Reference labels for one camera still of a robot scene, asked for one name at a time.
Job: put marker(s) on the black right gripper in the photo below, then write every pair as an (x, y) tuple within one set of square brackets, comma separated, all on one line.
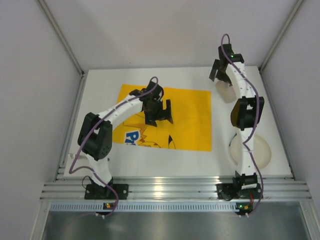
[(220, 71)]

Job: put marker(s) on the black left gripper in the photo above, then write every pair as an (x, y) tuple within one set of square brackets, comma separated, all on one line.
[(158, 114)]

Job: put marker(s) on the yellow cartoon print cloth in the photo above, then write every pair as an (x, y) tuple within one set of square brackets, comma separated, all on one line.
[(190, 130)]

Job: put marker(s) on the beige paper cup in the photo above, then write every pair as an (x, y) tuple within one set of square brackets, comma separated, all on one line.
[(226, 91)]

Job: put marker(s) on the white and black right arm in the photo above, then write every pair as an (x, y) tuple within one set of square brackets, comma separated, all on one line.
[(245, 115)]

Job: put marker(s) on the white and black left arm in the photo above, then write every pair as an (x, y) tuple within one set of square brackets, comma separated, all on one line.
[(96, 134)]

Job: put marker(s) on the cream round plate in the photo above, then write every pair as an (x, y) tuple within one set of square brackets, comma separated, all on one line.
[(262, 151)]

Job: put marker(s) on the fork with teal handle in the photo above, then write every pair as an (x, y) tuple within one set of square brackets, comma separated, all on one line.
[(73, 156)]

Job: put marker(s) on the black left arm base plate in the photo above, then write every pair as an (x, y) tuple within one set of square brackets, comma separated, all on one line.
[(97, 192)]

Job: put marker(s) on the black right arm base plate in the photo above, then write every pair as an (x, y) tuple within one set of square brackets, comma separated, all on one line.
[(228, 192)]

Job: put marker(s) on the right aluminium corner post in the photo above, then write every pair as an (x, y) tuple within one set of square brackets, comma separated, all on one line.
[(285, 26)]

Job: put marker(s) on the aluminium corner post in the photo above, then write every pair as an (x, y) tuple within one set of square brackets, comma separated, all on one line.
[(60, 35), (285, 26)]

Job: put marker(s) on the left aluminium corner post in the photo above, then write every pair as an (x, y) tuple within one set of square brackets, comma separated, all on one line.
[(60, 35)]

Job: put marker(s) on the perforated grey cable duct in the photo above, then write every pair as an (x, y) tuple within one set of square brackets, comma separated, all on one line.
[(141, 207)]

